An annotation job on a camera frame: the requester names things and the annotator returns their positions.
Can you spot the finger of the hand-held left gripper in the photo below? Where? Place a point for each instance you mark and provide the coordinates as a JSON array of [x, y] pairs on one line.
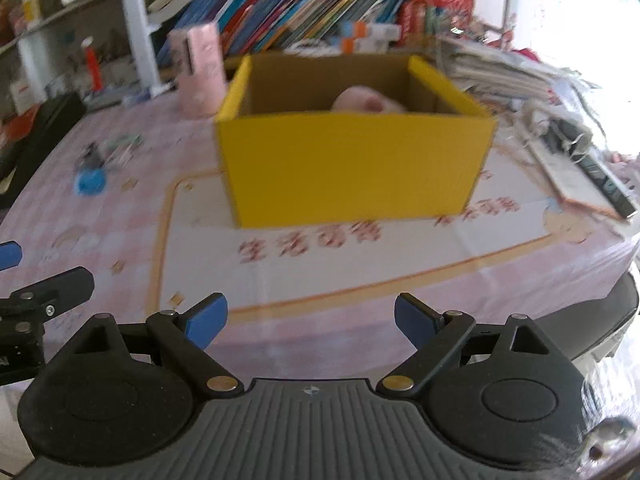
[[9, 255], [65, 285]]

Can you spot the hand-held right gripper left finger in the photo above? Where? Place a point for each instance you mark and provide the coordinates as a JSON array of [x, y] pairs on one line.
[[205, 320]]

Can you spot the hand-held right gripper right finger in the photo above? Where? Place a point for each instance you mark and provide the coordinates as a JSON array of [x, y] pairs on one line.
[[415, 317]]

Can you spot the blue plastic packet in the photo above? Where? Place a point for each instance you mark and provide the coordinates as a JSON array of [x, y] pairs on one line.
[[91, 182]]

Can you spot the yellow cardboard box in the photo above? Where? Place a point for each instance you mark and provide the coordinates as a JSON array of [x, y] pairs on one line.
[[350, 170]]

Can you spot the pink plush pig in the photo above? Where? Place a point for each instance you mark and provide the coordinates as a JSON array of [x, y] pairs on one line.
[[362, 101]]

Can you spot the pink checked printed tablecloth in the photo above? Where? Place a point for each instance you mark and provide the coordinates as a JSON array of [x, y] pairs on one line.
[[325, 275]]

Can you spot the black box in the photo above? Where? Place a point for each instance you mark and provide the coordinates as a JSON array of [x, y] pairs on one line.
[[42, 135]]

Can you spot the red packet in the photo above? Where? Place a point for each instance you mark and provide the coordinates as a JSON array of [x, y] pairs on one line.
[[20, 122]]

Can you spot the red tassel ornament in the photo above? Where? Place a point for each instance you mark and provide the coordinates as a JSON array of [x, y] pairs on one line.
[[91, 67]]

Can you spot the printed paper sheets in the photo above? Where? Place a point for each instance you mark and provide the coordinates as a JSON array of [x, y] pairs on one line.
[[570, 180]]

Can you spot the black remote control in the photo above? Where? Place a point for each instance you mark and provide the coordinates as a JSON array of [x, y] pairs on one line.
[[607, 185]]

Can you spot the white bottle yellow label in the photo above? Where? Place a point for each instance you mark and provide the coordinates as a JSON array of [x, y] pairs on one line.
[[31, 9]]

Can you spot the pink cylindrical humidifier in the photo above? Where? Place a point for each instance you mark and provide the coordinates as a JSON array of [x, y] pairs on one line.
[[200, 72]]

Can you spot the stack of paper booklets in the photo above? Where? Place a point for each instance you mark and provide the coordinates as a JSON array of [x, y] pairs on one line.
[[505, 70]]

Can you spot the orange and white carton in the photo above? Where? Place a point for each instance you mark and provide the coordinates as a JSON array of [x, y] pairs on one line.
[[362, 46], [372, 31]]

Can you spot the row of colourful books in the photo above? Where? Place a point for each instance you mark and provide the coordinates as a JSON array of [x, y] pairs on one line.
[[300, 15]]

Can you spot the white bookshelf frame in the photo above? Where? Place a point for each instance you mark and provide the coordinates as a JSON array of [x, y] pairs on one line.
[[135, 25]]

